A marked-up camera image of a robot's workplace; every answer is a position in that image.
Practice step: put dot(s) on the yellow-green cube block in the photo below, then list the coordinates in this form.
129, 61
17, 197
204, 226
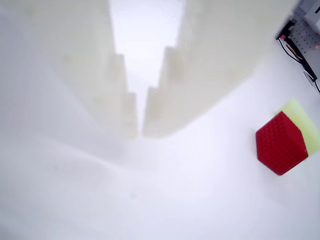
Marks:
306, 122

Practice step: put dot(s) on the red textured cube block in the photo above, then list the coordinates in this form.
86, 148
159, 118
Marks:
281, 143

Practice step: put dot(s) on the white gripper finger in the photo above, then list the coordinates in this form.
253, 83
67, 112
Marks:
215, 50
75, 62

